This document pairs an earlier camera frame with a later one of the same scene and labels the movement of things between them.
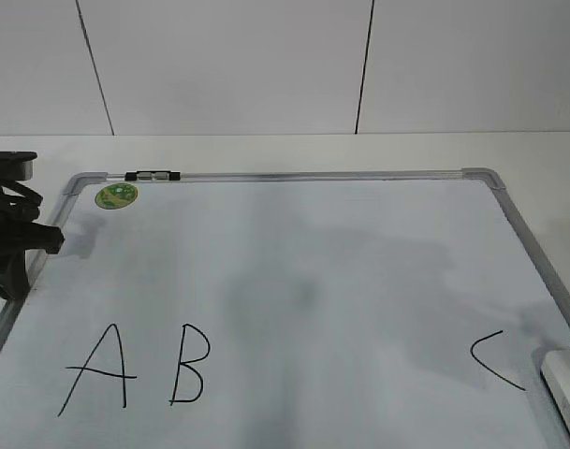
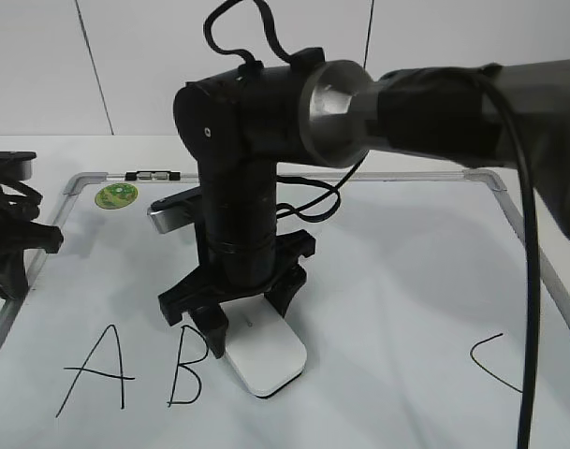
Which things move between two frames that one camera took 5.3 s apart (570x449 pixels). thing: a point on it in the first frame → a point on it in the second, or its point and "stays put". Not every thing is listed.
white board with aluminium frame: x=333 y=310 stays put
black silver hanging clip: x=153 y=175 stays put
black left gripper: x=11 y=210 stays put
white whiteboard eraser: x=563 y=371 → x=264 y=349
